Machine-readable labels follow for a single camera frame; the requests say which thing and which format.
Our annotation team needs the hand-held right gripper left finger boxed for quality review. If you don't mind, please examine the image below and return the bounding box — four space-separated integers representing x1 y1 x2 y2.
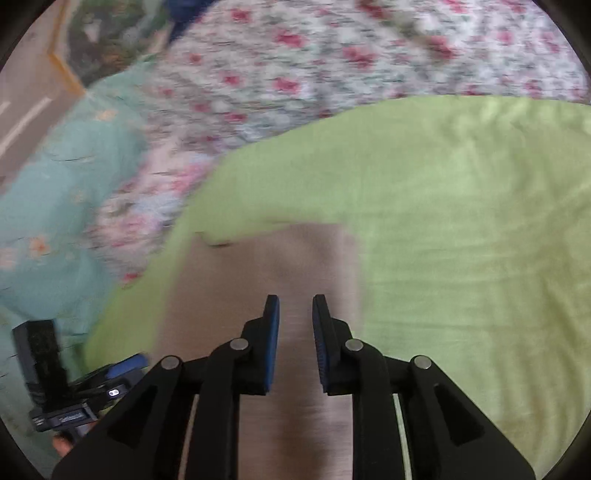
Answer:
51 294 281 480

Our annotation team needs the white pink-flowered quilt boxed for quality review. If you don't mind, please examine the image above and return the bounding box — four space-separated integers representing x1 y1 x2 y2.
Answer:
139 0 591 153

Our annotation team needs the taupe knitted sweater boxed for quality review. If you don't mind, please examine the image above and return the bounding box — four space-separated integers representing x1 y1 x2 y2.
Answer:
152 222 368 480

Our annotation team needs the wooden framed green picture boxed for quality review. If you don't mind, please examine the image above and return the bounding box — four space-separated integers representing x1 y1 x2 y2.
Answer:
46 0 172 100

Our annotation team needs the teal floral blanket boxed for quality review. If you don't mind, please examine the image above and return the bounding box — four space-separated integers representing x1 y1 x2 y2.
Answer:
0 60 153 476

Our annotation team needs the pale floral pillow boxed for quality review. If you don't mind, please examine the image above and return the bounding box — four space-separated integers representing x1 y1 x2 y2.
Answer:
95 134 232 289

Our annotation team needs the light green bed sheet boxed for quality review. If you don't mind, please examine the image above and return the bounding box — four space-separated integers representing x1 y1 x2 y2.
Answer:
83 95 591 480

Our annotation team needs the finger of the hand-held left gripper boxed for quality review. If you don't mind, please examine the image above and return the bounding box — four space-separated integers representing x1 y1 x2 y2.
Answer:
69 353 149 387
85 381 139 418

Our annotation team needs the person's left hand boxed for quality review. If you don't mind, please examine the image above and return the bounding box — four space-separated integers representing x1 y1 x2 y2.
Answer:
52 434 84 459

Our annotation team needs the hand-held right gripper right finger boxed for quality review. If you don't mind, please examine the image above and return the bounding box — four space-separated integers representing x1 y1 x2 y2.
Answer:
311 294 536 480

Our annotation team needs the blue object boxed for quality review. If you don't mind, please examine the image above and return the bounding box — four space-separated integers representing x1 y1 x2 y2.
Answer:
164 0 218 42

